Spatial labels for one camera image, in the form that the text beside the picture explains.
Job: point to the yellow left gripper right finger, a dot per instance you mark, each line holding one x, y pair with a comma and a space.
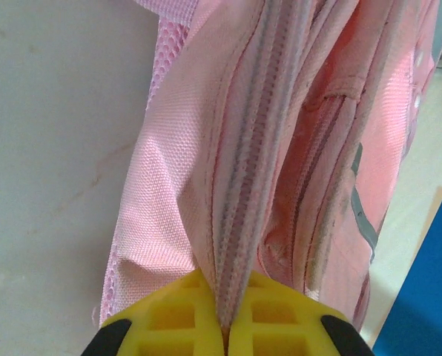
280, 319

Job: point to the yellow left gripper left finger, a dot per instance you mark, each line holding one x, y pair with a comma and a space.
169, 322

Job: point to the pink backpack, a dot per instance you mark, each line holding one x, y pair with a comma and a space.
243, 111

